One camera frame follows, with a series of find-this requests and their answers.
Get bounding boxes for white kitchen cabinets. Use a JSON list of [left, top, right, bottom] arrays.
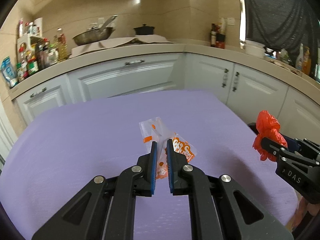
[[12, 53, 319, 142]]

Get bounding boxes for white bowl container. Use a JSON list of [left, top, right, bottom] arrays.
[[245, 40, 265, 59]]

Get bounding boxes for drawer handle left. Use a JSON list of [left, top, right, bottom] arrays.
[[30, 87, 47, 98]]

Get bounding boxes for white spray bottle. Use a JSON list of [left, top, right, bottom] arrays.
[[295, 43, 304, 70]]

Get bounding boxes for white condiment rack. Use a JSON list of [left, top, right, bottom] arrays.
[[17, 34, 43, 62]]

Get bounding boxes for person right hand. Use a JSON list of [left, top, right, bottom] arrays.
[[292, 197, 319, 229]]

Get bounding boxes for red plastic bag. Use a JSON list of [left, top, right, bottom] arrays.
[[252, 110, 288, 162]]

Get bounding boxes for drawer handle centre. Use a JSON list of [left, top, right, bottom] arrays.
[[125, 60, 145, 66]]

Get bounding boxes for black trash bin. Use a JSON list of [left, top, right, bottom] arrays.
[[247, 122, 259, 135]]

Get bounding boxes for cooking oil bottle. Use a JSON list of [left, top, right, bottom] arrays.
[[57, 28, 68, 61]]

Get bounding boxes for dark sauce bottle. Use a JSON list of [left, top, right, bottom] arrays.
[[210, 23, 216, 47]]

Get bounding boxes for orange soap bottle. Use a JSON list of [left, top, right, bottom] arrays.
[[302, 47, 311, 75]]

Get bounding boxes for black cooking pot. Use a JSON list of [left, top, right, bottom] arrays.
[[134, 24, 155, 35]]

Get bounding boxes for drawer handle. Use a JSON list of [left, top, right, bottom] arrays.
[[125, 60, 145, 66], [30, 87, 47, 98]]

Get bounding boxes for cabinet door handle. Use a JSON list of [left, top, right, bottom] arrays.
[[222, 68, 229, 88], [232, 72, 240, 92]]

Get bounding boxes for cabinet door handle right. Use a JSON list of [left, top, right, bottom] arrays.
[[232, 72, 240, 92]]

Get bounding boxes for red black container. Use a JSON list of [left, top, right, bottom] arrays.
[[215, 33, 226, 49]]

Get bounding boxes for cabinet door handle left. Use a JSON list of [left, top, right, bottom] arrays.
[[222, 68, 229, 88]]

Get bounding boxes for purple tablecloth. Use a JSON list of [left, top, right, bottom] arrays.
[[1, 90, 298, 239]]

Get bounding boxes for red lid jar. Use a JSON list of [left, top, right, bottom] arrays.
[[27, 57, 39, 76]]

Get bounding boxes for clear orange printed wrapper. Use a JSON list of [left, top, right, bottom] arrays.
[[139, 117, 197, 179]]

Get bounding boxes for steel wok pan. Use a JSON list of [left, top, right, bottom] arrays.
[[73, 15, 118, 46]]

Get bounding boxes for blue white packet on counter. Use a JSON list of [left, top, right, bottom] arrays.
[[1, 56, 18, 88]]

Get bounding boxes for dark grey curtain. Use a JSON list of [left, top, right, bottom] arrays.
[[244, 0, 319, 64]]

